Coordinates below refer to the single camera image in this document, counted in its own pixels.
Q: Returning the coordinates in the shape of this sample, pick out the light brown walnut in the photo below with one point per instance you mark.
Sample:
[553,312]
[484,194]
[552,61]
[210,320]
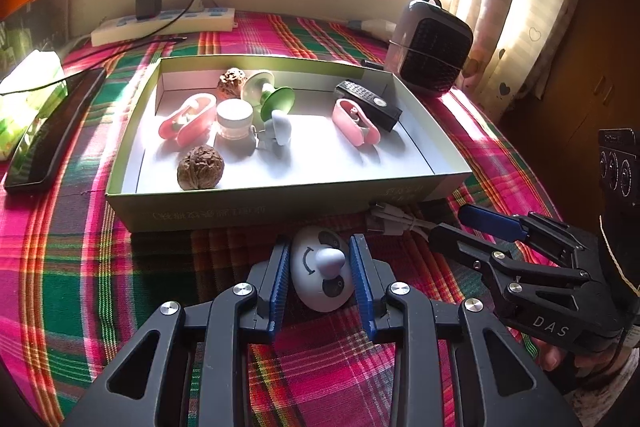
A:
[231,83]

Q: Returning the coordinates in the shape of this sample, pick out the grey mushroom toy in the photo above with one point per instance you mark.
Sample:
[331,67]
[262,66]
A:
[276,132]

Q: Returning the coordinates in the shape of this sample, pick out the person right hand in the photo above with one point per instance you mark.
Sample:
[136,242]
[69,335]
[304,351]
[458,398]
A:
[604,363]

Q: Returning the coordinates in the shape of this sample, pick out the white bottle on bed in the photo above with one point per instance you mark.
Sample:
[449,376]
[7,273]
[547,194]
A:
[382,30]

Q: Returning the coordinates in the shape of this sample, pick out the grey black portable heater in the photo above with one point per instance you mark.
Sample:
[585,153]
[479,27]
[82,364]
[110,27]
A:
[429,47]

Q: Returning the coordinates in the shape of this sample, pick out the white panda egg toy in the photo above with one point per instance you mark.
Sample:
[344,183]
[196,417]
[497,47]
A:
[320,270]

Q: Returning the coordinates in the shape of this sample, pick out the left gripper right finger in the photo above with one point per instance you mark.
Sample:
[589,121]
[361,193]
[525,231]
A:
[371,278]

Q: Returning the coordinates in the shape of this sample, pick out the tissue pack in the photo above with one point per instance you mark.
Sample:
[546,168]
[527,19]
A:
[36,83]

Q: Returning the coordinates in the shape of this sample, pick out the black rectangular device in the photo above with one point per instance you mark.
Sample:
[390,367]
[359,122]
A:
[382,113]

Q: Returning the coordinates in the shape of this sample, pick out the green white cardboard tray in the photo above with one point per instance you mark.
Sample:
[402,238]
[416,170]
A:
[216,141]

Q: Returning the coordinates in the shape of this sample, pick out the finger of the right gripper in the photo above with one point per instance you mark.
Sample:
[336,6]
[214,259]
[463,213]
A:
[492,223]
[464,248]

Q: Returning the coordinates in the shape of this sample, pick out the white plug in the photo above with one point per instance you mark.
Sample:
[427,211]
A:
[202,5]

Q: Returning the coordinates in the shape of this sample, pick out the green white spool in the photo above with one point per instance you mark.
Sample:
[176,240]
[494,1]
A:
[260,91]

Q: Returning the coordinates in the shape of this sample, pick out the white power strip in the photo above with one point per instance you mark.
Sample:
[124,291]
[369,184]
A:
[167,23]

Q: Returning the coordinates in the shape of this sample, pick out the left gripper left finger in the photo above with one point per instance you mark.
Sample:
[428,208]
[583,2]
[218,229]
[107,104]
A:
[262,318]

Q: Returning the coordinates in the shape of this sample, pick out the dark brown walnut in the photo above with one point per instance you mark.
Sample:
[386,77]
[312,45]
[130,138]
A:
[201,169]

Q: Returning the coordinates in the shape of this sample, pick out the white cream jar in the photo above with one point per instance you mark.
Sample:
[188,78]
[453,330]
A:
[234,118]

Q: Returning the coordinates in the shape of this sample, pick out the plaid bed sheet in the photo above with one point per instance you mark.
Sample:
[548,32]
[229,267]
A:
[75,284]

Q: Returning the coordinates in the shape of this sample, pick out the black smartphone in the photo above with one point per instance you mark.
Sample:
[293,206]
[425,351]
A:
[39,155]

